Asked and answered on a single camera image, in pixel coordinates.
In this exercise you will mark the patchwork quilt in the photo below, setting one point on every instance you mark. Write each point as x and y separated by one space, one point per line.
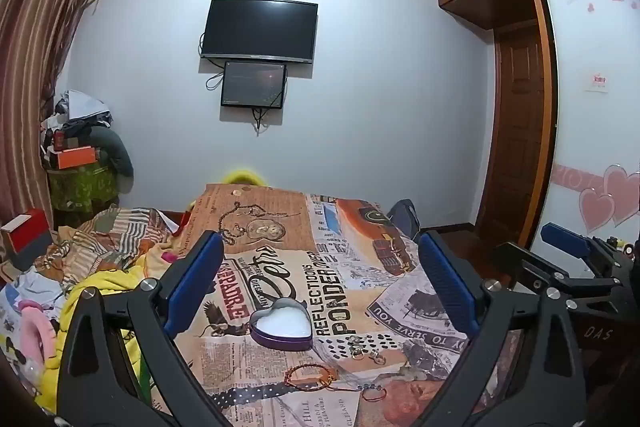
110 237

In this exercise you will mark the brown wooden door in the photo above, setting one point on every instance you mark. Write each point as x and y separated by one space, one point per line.
517 127

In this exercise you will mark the pile of clothes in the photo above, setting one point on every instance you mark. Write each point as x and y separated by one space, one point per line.
82 109

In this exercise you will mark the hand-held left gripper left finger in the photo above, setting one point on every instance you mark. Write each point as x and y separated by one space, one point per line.
192 287

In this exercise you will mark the yellow blanket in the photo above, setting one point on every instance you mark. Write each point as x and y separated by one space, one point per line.
85 302

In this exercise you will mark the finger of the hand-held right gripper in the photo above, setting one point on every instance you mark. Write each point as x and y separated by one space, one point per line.
565 239
530 264

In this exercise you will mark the small black wall monitor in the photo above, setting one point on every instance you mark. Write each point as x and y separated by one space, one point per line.
254 85

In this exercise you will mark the pink plush item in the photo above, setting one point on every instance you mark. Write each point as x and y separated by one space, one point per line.
37 332

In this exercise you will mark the newspaper print blanket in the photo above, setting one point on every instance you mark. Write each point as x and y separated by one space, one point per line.
320 257

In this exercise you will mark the red white door sticker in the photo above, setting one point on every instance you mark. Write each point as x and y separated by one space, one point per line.
598 81

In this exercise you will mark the red and white box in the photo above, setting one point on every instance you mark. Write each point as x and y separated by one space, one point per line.
22 234

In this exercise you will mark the green patterned cloth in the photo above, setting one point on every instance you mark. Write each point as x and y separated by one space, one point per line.
82 189

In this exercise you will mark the purple heart-shaped tin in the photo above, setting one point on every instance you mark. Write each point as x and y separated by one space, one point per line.
282 324

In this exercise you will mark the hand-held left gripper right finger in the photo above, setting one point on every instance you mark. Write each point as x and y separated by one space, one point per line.
445 282

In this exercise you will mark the white heart-print wardrobe door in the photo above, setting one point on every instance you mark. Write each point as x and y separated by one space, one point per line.
595 132

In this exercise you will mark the dark green jacket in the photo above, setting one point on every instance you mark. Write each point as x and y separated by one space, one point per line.
114 152

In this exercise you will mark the striped brown curtain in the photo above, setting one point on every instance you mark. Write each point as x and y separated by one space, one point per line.
30 32

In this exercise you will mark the black wall television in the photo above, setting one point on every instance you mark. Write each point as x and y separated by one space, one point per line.
259 29

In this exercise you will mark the orange box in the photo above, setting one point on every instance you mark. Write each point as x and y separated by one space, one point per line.
75 157

